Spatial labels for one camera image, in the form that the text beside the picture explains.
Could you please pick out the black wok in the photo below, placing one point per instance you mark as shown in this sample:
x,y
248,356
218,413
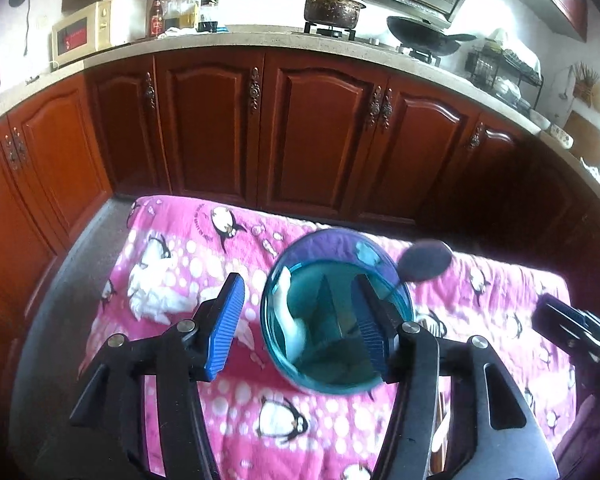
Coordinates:
x,y
420,37

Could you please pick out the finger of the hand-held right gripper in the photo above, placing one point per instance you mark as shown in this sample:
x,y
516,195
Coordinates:
x,y
557,317

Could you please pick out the gas stove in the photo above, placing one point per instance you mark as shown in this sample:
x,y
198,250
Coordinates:
x,y
330,33

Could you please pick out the stone kitchen countertop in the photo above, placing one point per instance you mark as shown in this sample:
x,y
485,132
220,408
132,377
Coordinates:
x,y
260,40

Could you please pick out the black dish rack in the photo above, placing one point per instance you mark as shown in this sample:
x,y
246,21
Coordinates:
x,y
500,75

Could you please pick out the red label liquor bottle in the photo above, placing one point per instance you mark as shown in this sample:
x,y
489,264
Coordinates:
x,y
156,20

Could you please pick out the utensil holder with chopsticks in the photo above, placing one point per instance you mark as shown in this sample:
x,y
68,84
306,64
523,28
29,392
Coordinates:
x,y
585,87

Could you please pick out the dark metal spoon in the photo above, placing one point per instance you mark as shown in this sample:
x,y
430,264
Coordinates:
x,y
425,260

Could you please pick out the wooden base cabinet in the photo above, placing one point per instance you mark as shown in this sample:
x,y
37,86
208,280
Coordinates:
x,y
215,125

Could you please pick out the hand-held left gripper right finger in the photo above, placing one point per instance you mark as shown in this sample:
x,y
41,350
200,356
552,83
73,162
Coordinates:
x,y
370,330

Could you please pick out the pink penguin blanket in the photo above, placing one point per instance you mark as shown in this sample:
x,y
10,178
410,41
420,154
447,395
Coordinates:
x,y
330,435

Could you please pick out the dark sauce bottle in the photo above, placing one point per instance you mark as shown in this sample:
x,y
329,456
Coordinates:
x,y
171,17

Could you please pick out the metal cooking pot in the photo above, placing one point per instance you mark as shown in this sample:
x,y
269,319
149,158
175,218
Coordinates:
x,y
332,10

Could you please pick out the white rag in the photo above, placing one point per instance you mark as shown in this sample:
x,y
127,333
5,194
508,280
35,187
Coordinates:
x,y
177,33

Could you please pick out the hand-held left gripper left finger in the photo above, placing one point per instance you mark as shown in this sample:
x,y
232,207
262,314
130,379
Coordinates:
x,y
225,325

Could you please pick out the patterned ceramic bowl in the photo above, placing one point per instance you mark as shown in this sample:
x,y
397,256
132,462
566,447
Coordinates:
x,y
560,136

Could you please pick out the yellow oil bottle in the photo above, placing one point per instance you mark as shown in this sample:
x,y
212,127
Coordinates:
x,y
189,12

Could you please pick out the yellow cap soy bottle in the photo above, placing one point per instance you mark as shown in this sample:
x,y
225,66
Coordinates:
x,y
209,7

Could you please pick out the cream microwave oven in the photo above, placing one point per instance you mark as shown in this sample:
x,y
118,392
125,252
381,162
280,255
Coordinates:
x,y
80,35

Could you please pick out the white paper roll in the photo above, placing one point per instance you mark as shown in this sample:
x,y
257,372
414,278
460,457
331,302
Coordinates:
x,y
130,17

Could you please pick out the blue glass cup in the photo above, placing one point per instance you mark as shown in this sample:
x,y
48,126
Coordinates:
x,y
330,265

